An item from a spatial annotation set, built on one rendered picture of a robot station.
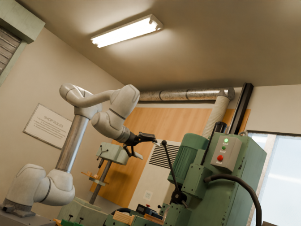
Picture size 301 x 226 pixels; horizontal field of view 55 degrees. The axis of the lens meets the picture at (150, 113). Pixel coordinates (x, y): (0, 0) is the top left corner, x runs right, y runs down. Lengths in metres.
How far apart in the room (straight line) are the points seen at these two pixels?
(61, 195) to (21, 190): 0.25
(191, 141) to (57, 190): 0.86
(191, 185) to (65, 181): 0.81
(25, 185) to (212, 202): 1.02
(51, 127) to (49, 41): 1.26
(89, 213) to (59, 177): 2.05
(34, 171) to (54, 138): 2.76
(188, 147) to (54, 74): 3.16
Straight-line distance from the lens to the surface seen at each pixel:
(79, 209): 3.85
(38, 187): 1.82
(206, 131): 3.37
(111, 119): 1.44
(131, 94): 1.45
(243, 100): 3.44
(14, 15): 4.24
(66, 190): 1.92
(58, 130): 4.55
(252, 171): 1.58
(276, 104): 3.32
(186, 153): 1.73
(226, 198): 1.47
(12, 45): 4.40
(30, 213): 1.88
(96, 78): 4.84
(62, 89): 1.93
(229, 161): 1.45
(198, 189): 1.48
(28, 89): 4.43
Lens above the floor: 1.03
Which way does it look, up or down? 16 degrees up
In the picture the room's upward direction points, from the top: 24 degrees clockwise
